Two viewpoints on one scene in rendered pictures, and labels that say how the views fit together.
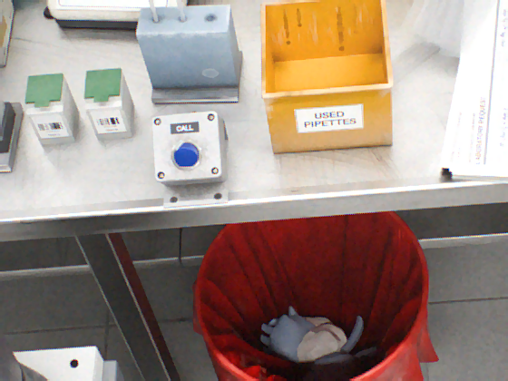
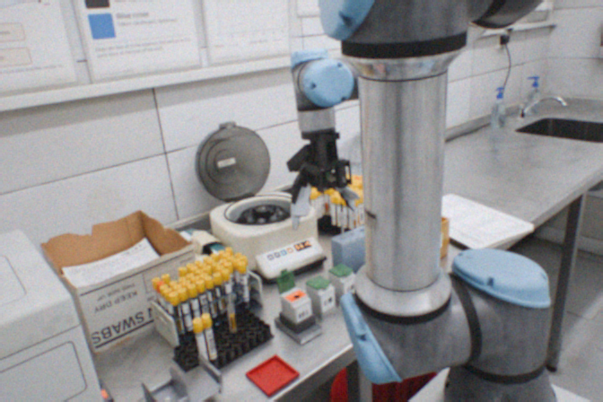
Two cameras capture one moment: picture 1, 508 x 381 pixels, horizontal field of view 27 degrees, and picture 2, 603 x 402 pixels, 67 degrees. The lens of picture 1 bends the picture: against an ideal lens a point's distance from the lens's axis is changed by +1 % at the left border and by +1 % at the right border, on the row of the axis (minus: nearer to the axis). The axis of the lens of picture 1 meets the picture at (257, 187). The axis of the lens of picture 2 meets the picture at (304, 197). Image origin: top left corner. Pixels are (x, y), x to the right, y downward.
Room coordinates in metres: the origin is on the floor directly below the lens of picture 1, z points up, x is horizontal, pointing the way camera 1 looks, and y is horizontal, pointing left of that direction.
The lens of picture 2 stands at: (0.27, 0.82, 1.45)
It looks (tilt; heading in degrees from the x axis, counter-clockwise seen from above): 21 degrees down; 312
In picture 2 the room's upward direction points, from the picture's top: 4 degrees counter-clockwise
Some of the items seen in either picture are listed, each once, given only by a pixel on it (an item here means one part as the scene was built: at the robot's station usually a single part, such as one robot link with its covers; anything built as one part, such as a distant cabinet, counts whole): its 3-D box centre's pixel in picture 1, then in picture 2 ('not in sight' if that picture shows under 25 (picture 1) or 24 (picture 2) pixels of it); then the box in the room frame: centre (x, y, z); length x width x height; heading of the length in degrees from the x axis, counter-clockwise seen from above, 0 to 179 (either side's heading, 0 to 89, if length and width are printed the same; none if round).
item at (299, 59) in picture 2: not in sight; (312, 79); (0.85, 0.13, 1.34); 0.09 x 0.08 x 0.11; 142
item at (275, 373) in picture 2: not in sight; (272, 374); (0.75, 0.41, 0.88); 0.07 x 0.07 x 0.01; 81
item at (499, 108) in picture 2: not in sight; (498, 108); (1.02, -1.47, 0.97); 0.08 x 0.07 x 0.20; 85
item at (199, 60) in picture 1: (190, 50); (353, 253); (0.83, 0.04, 0.93); 0.10 x 0.07 x 0.10; 76
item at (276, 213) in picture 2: not in sight; (263, 219); (1.09, 0.08, 0.97); 0.15 x 0.15 x 0.07
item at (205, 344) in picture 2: not in sight; (220, 323); (0.88, 0.41, 0.93); 0.17 x 0.09 x 0.11; 82
